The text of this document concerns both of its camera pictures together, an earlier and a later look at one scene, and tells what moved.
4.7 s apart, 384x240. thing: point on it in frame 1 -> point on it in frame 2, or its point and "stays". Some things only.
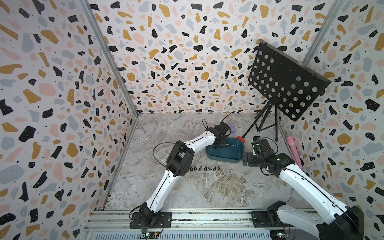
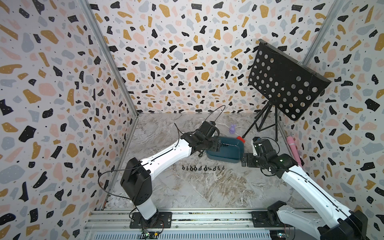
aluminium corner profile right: x=332 y=13 stays
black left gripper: x=224 y=143 -> x=217 y=144
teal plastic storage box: x=232 y=152 stays
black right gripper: x=248 y=161 stays
